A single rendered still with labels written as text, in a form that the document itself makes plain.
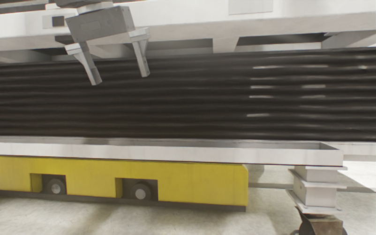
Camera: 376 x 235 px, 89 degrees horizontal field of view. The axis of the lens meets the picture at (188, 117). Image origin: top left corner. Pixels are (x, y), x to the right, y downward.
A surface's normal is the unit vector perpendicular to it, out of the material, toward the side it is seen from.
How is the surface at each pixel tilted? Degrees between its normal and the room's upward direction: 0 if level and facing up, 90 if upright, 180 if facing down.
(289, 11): 90
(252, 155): 90
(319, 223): 90
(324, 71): 140
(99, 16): 113
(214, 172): 90
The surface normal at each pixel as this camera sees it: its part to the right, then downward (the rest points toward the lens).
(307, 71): -0.09, 0.88
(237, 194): -0.14, 0.08
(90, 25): -0.11, 0.47
